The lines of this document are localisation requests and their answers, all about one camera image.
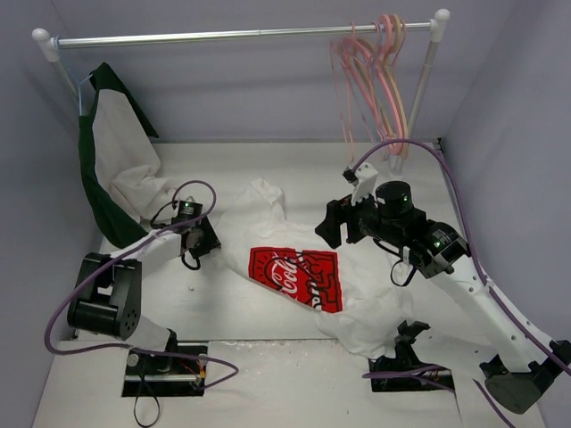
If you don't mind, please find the white t-shirt red logo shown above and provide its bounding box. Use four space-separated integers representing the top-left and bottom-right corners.
214 178 413 359

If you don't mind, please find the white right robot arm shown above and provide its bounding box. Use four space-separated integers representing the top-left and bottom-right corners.
315 181 570 415

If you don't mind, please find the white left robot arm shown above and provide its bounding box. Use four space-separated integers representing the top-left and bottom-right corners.
66 200 220 375

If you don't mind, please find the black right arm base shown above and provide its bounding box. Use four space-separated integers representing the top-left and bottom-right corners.
362 321 455 394

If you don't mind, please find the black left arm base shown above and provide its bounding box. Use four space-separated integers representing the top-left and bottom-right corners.
121 350 207 398

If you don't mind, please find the green and white hanging shirt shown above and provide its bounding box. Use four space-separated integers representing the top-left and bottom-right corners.
78 62 165 248

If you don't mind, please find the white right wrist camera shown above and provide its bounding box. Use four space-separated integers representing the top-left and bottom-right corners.
343 162 378 206

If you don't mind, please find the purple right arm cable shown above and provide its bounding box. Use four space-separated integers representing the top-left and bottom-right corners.
345 138 571 428

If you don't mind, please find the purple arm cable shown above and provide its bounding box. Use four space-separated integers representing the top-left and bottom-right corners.
43 179 240 396
345 138 571 428

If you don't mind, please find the pink hanger on rail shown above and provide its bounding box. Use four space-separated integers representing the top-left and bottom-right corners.
374 14 410 140

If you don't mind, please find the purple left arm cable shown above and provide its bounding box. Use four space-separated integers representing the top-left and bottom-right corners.
43 179 240 396

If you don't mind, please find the black cable loop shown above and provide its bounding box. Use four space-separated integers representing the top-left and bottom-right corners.
132 356 161 427

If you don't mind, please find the tan hanger on rail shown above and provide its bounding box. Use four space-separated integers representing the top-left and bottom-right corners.
383 13 410 155

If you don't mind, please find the blue wire hanger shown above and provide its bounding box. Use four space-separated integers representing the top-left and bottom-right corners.
75 73 93 117

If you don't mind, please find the silver clothes rail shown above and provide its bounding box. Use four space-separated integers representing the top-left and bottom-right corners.
31 8 451 175

